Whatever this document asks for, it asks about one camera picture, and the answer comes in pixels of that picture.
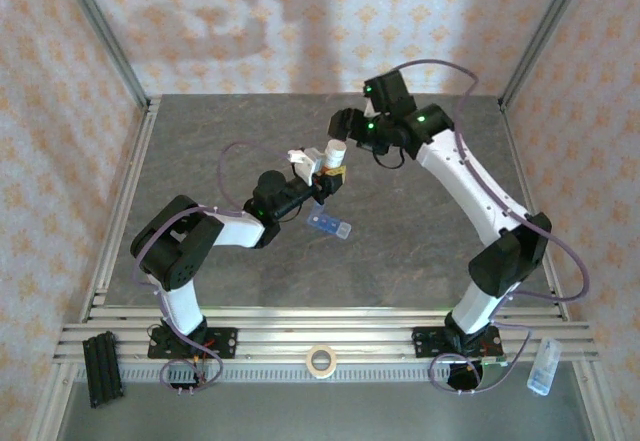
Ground white pill bottle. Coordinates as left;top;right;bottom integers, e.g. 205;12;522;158
322;139;349;170

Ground blue pill organizer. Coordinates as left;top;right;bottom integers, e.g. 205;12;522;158
304;204;354;241

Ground masking tape roll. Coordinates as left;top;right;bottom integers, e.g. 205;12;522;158
305;344;339;378

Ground black slotted bar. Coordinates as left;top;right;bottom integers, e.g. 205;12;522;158
82;333;125;409

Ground clear plastic pill box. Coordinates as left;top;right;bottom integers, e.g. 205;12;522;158
526;338;561;397

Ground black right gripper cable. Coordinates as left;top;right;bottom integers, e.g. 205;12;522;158
372;143;407;170

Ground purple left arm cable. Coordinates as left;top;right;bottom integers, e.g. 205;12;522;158
130;141;296;393

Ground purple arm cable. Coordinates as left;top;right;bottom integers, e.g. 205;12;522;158
397;59;594;396
130;141;296;393

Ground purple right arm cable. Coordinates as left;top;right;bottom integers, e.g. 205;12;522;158
397;59;594;396

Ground aluminium right side rail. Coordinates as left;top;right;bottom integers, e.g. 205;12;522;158
498;103;571;322

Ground aluminium rail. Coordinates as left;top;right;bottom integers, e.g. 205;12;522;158
498;103;571;322
82;94;162;322

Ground aluminium left side rail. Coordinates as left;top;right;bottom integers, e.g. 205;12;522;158
82;94;162;322

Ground aluminium base rail beam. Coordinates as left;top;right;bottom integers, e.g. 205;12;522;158
52;305;601;365

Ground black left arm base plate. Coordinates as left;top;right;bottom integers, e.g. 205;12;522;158
147;327;239;361

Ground aluminium right corner post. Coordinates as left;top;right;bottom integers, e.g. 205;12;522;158
499;0;596;110

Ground aluminium corner post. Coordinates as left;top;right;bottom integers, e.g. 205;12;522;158
499;0;596;110
52;0;151;110

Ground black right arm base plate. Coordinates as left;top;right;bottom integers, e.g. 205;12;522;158
412;325;504;360

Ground grey slotted cable duct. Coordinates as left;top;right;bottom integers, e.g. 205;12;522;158
69;363;576;385

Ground aluminium left corner post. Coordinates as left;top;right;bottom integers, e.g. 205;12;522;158
52;0;151;110

